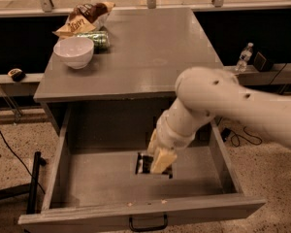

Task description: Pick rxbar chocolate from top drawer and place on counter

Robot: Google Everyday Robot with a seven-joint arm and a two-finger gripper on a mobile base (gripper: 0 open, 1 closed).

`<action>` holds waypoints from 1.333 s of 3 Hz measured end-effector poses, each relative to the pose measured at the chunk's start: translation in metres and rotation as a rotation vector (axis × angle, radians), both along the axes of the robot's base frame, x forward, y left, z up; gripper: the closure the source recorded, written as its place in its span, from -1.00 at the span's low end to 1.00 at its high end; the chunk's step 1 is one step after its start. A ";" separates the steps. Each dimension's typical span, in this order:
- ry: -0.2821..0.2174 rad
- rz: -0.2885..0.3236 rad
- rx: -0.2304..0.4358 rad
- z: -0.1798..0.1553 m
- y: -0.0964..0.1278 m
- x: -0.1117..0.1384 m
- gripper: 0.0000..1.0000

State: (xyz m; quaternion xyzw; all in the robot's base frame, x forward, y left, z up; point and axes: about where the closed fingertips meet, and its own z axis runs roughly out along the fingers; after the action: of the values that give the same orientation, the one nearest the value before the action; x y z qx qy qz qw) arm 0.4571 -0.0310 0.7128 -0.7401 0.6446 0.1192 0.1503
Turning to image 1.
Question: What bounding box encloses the clear water bottle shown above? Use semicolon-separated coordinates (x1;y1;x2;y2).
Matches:
236;43;253;72

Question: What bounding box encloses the white bowl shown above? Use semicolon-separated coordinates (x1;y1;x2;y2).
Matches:
53;37;94;69

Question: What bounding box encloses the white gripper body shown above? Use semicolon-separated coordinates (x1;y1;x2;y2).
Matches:
156;111;195;150

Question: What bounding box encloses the green soda can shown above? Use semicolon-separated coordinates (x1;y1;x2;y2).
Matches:
77;31;110;50

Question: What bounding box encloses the grey open top drawer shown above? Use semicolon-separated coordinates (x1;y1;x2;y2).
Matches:
18;106;266;233

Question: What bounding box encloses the rxbar chocolate bar wrapper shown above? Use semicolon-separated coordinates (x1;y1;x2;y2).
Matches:
135;152;173;179

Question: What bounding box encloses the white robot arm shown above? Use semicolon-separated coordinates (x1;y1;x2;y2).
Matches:
147;67;291;174

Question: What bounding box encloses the grey cabinet counter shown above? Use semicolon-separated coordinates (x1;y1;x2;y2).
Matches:
34;8;223;106

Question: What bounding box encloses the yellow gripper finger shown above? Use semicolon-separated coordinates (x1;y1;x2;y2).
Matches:
150;148;177;174
147;130;157;155

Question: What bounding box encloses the black speaker box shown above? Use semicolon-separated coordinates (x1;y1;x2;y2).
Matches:
253;51;274;72

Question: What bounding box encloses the brown chip bag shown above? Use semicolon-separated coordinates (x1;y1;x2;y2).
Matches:
53;2;115;38

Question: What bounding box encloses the black metal stand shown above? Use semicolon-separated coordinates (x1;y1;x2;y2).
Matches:
0;150;48;233

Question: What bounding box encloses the black drawer handle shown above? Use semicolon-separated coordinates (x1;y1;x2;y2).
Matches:
128;215;169;233

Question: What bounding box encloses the black floor cable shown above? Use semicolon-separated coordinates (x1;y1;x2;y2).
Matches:
0;114;46;194

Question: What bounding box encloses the black tape measure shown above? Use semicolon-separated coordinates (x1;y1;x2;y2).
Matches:
8;68;26;82

